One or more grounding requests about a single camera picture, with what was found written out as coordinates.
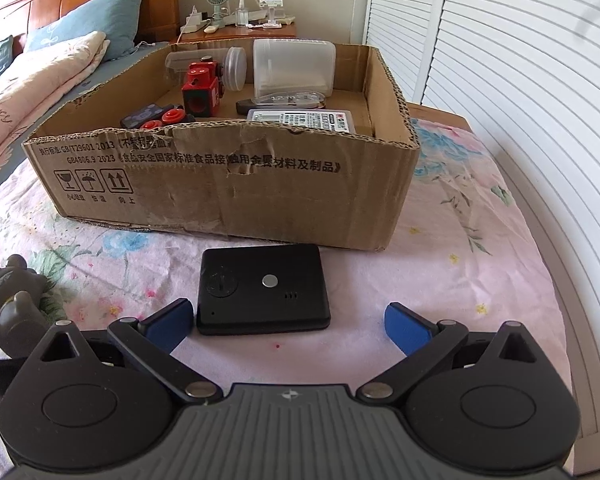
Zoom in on pink folded quilt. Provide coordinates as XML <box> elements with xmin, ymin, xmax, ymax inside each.
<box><xmin>0</xmin><ymin>30</ymin><xmax>112</xmax><ymax>181</ymax></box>

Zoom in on white power cable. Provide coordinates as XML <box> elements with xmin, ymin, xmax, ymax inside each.
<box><xmin>137</xmin><ymin>30</ymin><xmax>186</xmax><ymax>53</ymax></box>

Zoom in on red wooden toy train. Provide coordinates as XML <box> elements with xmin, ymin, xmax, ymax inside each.
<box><xmin>181</xmin><ymin>60</ymin><xmax>225</xmax><ymax>117</ymax></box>

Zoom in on white power strip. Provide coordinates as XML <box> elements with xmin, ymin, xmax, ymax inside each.
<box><xmin>181</xmin><ymin>6</ymin><xmax>212</xmax><ymax>32</ymax></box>

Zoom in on grey elephant toy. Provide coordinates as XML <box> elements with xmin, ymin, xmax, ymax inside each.
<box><xmin>0</xmin><ymin>255</ymin><xmax>61</xmax><ymax>356</ymax></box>

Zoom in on black toy car red wheels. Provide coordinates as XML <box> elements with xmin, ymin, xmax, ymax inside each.
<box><xmin>120</xmin><ymin>104</ymin><xmax>196</xmax><ymax>131</ymax></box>

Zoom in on white louvered closet doors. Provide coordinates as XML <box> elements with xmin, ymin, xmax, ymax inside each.
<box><xmin>362</xmin><ymin>0</ymin><xmax>600</xmax><ymax>461</ymax></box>

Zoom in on wooden nightstand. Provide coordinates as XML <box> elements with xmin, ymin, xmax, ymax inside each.
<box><xmin>180</xmin><ymin>15</ymin><xmax>298</xmax><ymax>43</ymax></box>

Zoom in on pink floral bed sheet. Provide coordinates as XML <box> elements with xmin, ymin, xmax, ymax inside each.
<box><xmin>0</xmin><ymin>115</ymin><xmax>576</xmax><ymax>480</ymax></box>

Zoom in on white translucent plastic container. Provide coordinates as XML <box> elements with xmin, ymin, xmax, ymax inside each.
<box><xmin>252</xmin><ymin>38</ymin><xmax>337</xmax><ymax>101</ymax></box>

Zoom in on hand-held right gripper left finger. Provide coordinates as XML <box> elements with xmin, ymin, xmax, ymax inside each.
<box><xmin>27</xmin><ymin>297</ymin><xmax>226</xmax><ymax>404</ymax></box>

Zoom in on wooden bed frame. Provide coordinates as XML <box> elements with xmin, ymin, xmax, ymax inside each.
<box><xmin>407</xmin><ymin>101</ymin><xmax>476</xmax><ymax>131</ymax></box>

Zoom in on grey-blue bed sheet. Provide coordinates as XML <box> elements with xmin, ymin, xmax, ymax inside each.
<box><xmin>102</xmin><ymin>40</ymin><xmax>172</xmax><ymax>70</ymax></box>

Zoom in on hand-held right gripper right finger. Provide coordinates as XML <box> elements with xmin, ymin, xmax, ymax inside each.
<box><xmin>355</xmin><ymin>302</ymin><xmax>551</xmax><ymax>406</ymax></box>

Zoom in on clear plastic jar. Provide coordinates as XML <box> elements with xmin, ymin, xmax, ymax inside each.
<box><xmin>165</xmin><ymin>46</ymin><xmax>248</xmax><ymax>92</ymax></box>

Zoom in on clear phone stand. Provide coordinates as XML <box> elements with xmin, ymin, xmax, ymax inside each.
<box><xmin>259</xmin><ymin>0</ymin><xmax>287</xmax><ymax>29</ymax></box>

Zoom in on black oval handheld device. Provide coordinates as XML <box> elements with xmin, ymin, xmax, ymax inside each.
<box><xmin>236</xmin><ymin>87</ymin><xmax>328</xmax><ymax>115</ymax></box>

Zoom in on blue pillow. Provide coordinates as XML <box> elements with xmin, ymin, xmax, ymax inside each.
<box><xmin>25</xmin><ymin>0</ymin><xmax>148</xmax><ymax>63</ymax></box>

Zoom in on small white labelled box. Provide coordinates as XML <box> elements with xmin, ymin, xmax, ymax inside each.
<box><xmin>246</xmin><ymin>108</ymin><xmax>357</xmax><ymax>136</ymax></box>

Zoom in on black rectangular device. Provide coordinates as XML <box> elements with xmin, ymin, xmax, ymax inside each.
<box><xmin>196</xmin><ymin>244</ymin><xmax>332</xmax><ymax>336</ymax></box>

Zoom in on brown cardboard box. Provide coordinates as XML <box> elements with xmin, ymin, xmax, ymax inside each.
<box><xmin>21</xmin><ymin>40</ymin><xmax>422</xmax><ymax>253</ymax></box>

